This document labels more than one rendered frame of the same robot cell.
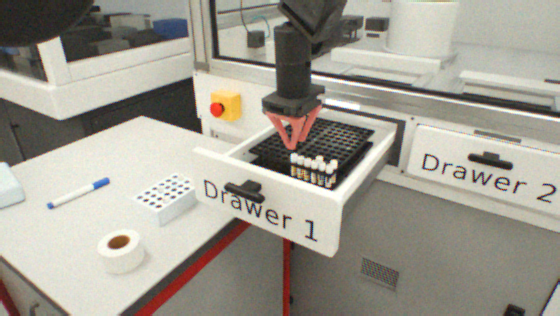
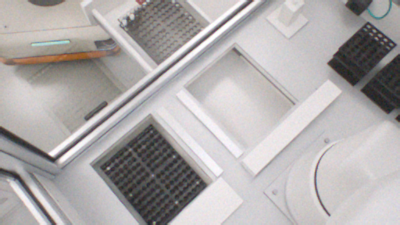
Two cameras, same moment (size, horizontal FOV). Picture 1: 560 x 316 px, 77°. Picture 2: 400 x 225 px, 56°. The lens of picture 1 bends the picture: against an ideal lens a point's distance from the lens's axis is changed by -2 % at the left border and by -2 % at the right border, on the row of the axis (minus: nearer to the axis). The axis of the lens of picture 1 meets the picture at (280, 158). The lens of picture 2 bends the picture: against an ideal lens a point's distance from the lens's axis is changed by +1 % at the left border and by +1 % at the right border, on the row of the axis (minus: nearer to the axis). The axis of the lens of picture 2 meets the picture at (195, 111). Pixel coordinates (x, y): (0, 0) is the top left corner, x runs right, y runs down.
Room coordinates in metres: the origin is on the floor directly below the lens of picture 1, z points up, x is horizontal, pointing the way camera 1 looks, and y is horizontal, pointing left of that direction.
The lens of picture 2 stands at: (0.90, -0.64, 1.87)
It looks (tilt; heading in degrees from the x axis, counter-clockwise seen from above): 71 degrees down; 103
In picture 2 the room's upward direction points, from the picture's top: 2 degrees clockwise
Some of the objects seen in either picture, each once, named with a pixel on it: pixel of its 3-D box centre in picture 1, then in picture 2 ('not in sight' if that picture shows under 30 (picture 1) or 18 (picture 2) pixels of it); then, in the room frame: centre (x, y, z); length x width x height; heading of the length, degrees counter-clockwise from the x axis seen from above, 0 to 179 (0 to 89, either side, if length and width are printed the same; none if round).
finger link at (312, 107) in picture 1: (295, 120); not in sight; (0.57, -0.03, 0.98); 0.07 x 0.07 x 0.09; 55
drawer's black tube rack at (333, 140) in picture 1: (314, 153); not in sight; (0.66, -0.07, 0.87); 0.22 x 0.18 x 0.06; 147
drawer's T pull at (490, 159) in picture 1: (490, 158); not in sight; (0.57, -0.39, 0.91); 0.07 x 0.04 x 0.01; 57
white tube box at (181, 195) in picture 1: (168, 197); not in sight; (0.63, 0.24, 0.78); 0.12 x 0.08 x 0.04; 147
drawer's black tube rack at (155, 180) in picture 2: not in sight; (154, 177); (0.76, -0.51, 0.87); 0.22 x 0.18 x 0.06; 147
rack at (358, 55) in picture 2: not in sight; (360, 54); (1.21, -0.07, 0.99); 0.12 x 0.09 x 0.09; 57
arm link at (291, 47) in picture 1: (295, 42); not in sight; (0.57, -0.02, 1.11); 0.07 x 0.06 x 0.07; 139
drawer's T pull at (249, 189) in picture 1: (248, 189); not in sight; (0.47, 0.05, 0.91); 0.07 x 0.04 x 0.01; 57
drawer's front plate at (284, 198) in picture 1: (258, 197); not in sight; (0.49, 0.04, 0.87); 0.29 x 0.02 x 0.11; 57
